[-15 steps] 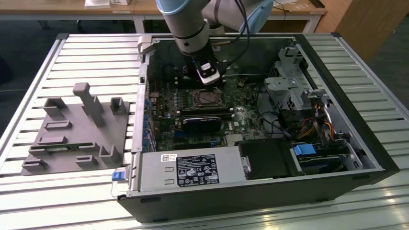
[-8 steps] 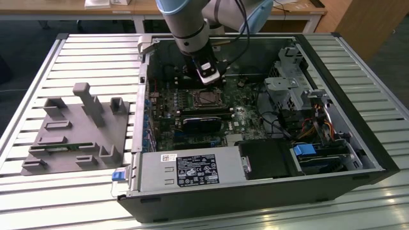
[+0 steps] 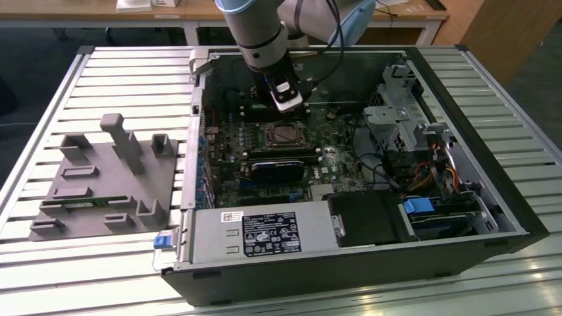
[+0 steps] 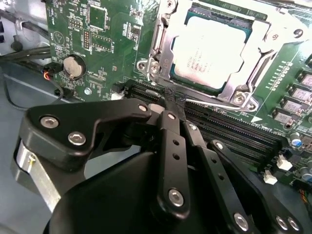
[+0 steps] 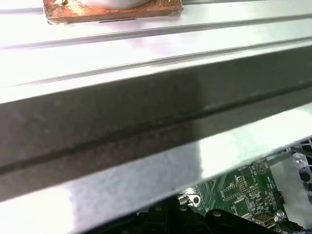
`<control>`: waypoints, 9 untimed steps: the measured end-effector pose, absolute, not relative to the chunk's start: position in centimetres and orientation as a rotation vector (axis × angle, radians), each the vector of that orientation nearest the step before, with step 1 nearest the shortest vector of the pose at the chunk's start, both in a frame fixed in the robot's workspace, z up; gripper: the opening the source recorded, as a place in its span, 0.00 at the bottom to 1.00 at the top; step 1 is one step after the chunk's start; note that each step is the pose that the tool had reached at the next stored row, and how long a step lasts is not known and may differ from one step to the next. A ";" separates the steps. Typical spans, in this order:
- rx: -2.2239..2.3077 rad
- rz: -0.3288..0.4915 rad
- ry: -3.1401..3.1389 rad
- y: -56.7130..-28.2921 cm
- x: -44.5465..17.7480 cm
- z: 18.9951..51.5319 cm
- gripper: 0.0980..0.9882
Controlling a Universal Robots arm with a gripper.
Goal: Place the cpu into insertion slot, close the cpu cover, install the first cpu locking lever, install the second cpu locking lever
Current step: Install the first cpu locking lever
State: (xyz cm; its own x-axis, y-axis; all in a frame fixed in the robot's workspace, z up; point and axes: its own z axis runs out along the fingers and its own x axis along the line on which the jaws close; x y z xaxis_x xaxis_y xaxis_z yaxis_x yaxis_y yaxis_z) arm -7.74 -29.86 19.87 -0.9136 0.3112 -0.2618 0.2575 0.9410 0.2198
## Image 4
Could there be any metal socket cover frame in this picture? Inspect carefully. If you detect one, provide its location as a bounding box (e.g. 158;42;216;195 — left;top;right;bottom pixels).
157;0;308;103

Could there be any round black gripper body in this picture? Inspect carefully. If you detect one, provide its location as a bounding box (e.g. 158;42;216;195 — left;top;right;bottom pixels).
42;151;234;234

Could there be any metal wire locking lever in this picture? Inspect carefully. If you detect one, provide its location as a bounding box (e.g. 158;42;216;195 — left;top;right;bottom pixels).
182;82;256;112

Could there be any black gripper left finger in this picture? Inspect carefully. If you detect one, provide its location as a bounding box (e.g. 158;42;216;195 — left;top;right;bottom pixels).
11;87;191;221

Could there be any silver CPU green edge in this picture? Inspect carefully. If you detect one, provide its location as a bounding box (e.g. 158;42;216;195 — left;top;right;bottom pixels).
170;7;253;92

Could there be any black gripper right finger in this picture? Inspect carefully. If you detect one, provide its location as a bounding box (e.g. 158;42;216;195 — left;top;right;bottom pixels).
175;97;307;234

